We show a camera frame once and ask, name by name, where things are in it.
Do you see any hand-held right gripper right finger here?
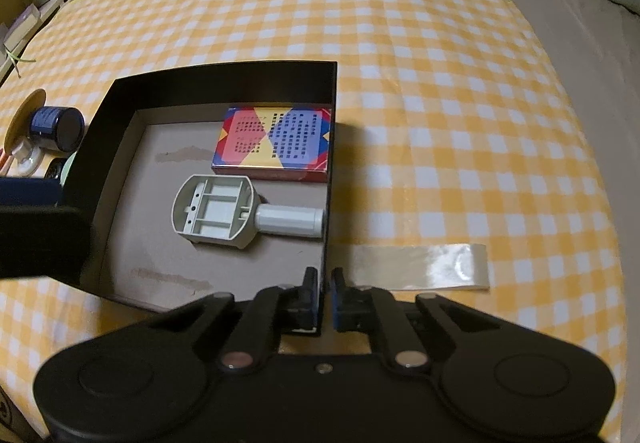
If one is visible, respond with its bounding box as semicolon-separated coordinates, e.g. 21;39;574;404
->
331;267;501;370

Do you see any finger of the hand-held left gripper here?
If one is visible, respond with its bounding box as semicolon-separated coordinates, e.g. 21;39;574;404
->
0;177;97;284

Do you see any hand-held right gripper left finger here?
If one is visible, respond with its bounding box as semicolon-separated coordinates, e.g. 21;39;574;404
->
150;267;321;374

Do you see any mint green round compact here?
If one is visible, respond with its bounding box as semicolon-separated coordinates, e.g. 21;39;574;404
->
44;158;76;187

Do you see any white knob suction base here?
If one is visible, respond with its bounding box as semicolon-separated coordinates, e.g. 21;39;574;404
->
12;140;44;176

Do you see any cork panda coaster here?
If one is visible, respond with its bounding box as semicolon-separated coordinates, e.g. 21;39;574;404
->
7;90;49;150

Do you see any black cardboard box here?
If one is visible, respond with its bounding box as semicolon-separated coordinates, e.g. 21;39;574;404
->
60;60;339;339

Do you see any clear tape strip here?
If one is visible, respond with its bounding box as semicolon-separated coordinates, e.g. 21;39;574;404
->
349;243;489;294

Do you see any dark blue jar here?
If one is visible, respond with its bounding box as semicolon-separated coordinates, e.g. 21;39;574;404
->
29;106;85;154

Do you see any colourful patterned card box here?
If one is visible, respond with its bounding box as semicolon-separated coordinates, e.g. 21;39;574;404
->
211;106;333;184

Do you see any yellow checkered mat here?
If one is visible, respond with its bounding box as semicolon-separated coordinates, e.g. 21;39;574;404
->
0;0;628;443

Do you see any small white box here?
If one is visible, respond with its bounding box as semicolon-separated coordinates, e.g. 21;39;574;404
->
4;5;42;50

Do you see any grey plastic handled tool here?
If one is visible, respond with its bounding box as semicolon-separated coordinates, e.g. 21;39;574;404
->
171;173;327;250

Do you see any green cable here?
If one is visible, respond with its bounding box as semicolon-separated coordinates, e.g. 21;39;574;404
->
4;47;37;76

